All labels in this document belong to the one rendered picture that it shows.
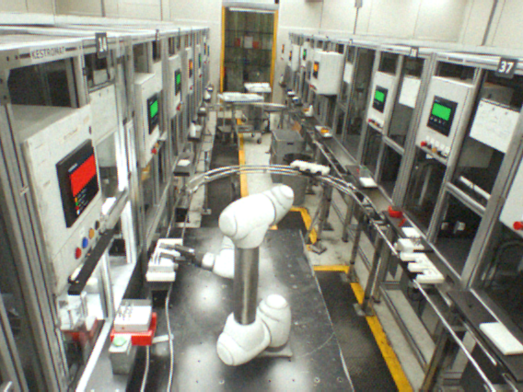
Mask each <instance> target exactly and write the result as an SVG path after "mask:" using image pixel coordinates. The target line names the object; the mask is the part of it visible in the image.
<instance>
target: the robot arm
mask: <svg viewBox="0 0 523 392"><path fill-rule="evenodd" d="M293 199H294V196H293V192H292V190H291V189H290V188H289V187H287V186H286V185H278V186H275V187H273V188H272V189H271V190H266V191H264V192H261V193H257V195H251V196H249V197H246V198H243V199H241V200H239V201H235V202H233V203H231V204H229V205H228V207H227V208H226V209H225V210H224V211H223V212H222V213H221V216H220V220H219V224H220V228H221V230H222V232H223V234H224V239H223V242H222V246H221V251H220V254H219V255H216V254H212V253H208V252H207V253H206V255H205V253H202V252H198V253H194V252H193V251H194V249H193V248H187V247H184V246H182V245H180V244H174V246H172V245H169V244H165V243H162V242H161V243H160V245H159V247H160V248H163V249H167V250H171V251H172V249H173V250H175V251H177V252H179V253H180V254H182V255H184V256H173V254H169V253H166V252H163V251H161V252H160V254H159V257H162V259H169V260H171V262H172V263H175V264H181V265H187V266H190V267H191V266H192V264H194V267H199V268H202V267H203V270H205V271H211V272H214V273H216V274H218V275H221V276H225V277H229V279H233V313H231V314H230V315H229V316H228V318H227V323H226V326H225V328H224V332H223V333H222V334H221V335H220V337H219V340H218V343H217V351H218V354H219V356H220V358H221V359H222V360H223V361H224V362H225V363H227V364H231V365H236V364H242V363H245V362H247V361H249V360H250V359H252V358H253V357H255V358H261V357H286V358H291V357H292V352H291V350H290V346H289V339H288V335H289V331H290V326H291V311H290V307H289V304H288V303H287V302H286V301H285V299H284V298H283V297H282V296H281V295H277V294H271V295H268V296H266V297H265V298H264V300H263V301H262V302H261V303H260V306H258V307H257V289H258V267H260V245H261V243H262V241H263V239H264V236H265V233H266V231H267V230H268V229H269V228H271V227H272V226H274V225H275V224H277V223H278V222H279V221H281V220H282V219H283V218H284V217H285V215H286V213H287V212H288V211H289V210H290V208H291V206H292V203H293ZM175 261H177V262H175Z"/></svg>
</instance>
